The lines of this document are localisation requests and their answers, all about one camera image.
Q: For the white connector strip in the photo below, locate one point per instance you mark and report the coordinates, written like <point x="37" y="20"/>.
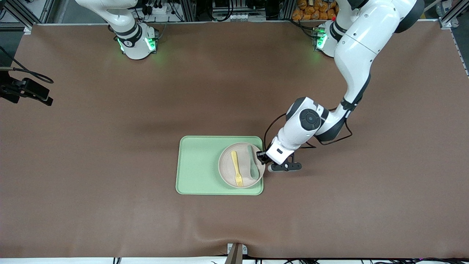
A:
<point x="238" y="17"/>

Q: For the beige round plate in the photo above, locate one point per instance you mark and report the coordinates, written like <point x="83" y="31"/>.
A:
<point x="225" y="167"/>

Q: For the orange round snacks pile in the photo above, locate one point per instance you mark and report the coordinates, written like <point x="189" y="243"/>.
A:
<point x="311" y="9"/>

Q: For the brown table cover mat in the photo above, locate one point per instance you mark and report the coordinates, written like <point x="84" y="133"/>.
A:
<point x="110" y="165"/>

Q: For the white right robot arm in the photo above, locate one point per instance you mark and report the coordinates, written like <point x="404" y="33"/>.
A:
<point x="135" y="44"/>

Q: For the sage green plastic spoon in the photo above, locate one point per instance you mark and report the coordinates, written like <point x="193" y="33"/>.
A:
<point x="254" y="170"/>

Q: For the light green rectangular tray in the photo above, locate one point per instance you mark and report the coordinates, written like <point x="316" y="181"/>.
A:
<point x="198" y="165"/>

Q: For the yellow plastic fork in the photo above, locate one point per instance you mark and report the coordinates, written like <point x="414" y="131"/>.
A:
<point x="235" y="163"/>

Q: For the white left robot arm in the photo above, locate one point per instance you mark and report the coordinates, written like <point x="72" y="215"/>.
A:
<point x="362" y="40"/>

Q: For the white power strip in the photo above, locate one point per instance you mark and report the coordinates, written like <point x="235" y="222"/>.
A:
<point x="157" y="9"/>

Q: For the metal table edge clamp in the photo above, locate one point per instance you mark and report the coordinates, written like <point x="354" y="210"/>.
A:
<point x="236" y="253"/>

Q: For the aluminium frame post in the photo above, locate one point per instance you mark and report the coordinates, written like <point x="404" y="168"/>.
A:
<point x="18" y="14"/>
<point x="450" y="14"/>

